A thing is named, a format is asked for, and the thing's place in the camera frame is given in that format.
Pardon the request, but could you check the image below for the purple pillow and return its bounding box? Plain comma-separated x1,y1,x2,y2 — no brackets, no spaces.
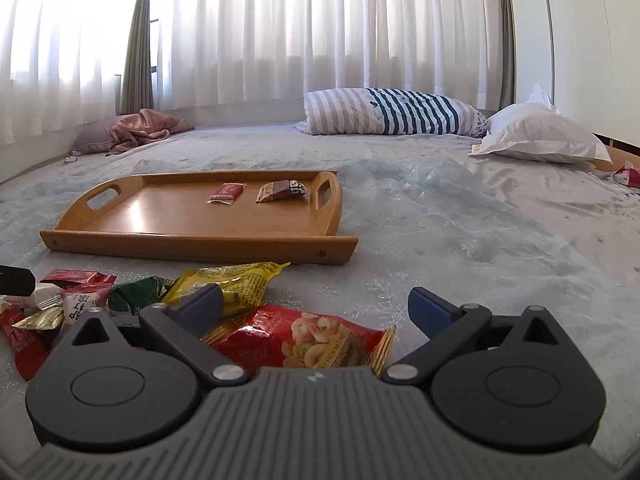
70,119,121,156

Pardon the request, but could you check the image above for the grey green curtain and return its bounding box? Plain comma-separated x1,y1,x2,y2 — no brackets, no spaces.
116,0,166,116
492,0,517,111

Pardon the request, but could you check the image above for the white pillow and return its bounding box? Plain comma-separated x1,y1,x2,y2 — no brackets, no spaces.
467,84,613,166

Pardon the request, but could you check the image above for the chocolate nut bar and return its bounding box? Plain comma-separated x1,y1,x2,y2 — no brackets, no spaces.
256,180,308,204

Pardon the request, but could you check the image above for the gold snack packet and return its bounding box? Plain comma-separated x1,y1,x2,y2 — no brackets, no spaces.
11,306,66,332

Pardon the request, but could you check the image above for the pink crumpled cloth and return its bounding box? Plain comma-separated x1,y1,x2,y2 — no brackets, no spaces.
106,108,196,157

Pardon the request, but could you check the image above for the white bed sheet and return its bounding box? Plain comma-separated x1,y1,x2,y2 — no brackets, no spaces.
0,120,640,321

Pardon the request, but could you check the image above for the yellow snack packet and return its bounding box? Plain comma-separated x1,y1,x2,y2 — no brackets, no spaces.
162,261,292,318

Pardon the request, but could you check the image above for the wooden bed frame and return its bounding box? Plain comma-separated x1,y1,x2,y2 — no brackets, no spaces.
592,132,640,188

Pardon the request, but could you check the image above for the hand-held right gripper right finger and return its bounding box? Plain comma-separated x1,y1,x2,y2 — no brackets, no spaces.
382,287,583,386

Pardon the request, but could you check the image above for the wooden tray with handles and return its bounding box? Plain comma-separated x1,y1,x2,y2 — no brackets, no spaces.
40,170,359,265

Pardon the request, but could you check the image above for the small red snack bar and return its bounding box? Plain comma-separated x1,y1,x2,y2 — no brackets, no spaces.
40,269,118,291
207,182,248,206

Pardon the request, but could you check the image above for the light blue snowflake bedspread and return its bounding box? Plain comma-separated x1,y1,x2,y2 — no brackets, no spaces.
0,157,640,466

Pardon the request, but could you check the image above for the white sheer curtain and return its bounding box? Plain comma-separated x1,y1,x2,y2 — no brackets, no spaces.
0,0,143,133
150,0,506,111

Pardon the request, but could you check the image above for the white wardrobe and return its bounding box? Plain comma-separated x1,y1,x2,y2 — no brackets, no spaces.
502,0,640,148

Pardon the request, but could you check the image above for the red nut packet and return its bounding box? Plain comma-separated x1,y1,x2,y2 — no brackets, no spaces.
202,304,397,378

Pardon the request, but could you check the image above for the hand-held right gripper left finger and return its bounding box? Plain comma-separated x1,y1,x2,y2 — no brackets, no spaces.
50,284,251,388

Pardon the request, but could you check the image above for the striped pillow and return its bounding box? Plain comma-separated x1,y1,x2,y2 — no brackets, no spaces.
294,87,488,137

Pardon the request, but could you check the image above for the green snack packet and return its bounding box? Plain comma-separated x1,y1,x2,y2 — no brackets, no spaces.
107,277,173,317

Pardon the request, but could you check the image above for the red white small packet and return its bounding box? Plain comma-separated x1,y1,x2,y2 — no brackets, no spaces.
611,160,640,186

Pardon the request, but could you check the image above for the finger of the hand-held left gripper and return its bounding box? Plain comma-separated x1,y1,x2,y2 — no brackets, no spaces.
0,264,37,297

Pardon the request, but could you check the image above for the white pink candy packet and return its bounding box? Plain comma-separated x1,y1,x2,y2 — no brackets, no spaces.
17,284,63,311

